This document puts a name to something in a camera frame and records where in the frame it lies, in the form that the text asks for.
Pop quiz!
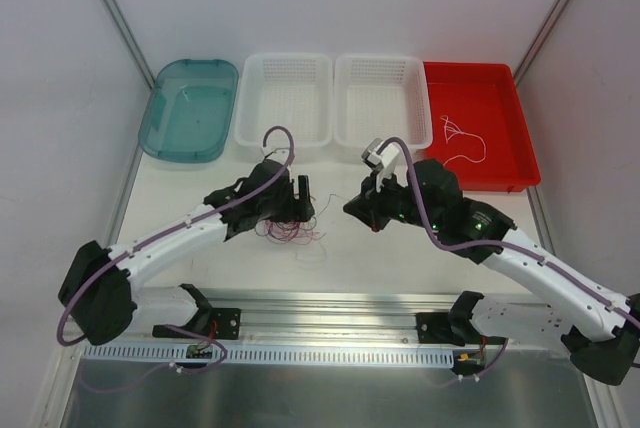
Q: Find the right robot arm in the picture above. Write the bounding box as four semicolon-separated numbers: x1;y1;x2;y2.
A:
343;154;639;386

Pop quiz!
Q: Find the white perforated basket left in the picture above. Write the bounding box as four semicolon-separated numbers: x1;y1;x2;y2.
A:
234;53;333;154

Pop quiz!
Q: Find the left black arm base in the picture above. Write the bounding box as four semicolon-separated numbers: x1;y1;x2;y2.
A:
172;283;242;340

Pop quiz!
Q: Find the white wire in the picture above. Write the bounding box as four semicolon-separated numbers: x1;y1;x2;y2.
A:
439;114;487;167

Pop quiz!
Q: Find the white slotted cable duct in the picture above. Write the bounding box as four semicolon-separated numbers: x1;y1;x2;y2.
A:
83;342;454;369

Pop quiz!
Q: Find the white perforated basket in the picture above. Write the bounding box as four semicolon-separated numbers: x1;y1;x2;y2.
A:
333;54;433;151
234;53;333;154

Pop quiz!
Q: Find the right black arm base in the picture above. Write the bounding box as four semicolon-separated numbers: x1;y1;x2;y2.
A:
414;291;506;347

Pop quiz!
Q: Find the white perforated basket right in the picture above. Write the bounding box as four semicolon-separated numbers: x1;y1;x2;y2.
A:
333;54;433;151

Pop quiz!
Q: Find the coloured wire bundle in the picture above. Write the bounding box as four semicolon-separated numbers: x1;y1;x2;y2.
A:
253;192;341;269

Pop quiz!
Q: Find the teal transparent plastic bin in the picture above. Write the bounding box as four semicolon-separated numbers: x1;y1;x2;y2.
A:
138;59;239;164

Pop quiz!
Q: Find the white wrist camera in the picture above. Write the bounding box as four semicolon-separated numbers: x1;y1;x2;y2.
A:
361;138;401;192
262;146;290;164

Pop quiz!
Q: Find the red plastic tray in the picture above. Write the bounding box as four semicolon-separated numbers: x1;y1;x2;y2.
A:
424;62;541;193

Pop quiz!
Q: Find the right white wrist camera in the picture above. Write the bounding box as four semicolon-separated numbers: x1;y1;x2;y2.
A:
361;138;401;192

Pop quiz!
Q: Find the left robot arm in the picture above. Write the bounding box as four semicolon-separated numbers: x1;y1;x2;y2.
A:
58;159;315;346

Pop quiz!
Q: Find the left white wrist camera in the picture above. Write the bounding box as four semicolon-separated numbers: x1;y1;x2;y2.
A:
262;146;290;164

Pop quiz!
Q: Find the aluminium rail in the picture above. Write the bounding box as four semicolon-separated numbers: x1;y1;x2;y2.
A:
64;289;601;349

